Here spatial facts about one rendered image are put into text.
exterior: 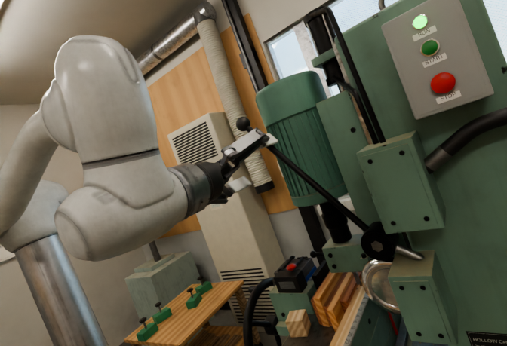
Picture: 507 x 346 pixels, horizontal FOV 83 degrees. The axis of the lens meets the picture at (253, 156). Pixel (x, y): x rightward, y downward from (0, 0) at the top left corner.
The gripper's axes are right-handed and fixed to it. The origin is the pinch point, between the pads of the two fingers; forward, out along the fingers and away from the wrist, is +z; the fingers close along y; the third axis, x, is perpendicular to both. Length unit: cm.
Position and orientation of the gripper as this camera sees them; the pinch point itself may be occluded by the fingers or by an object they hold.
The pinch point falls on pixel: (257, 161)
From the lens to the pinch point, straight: 67.1
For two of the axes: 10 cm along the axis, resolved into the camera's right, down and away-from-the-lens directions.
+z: 5.6, -2.0, 8.0
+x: -7.0, -6.3, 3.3
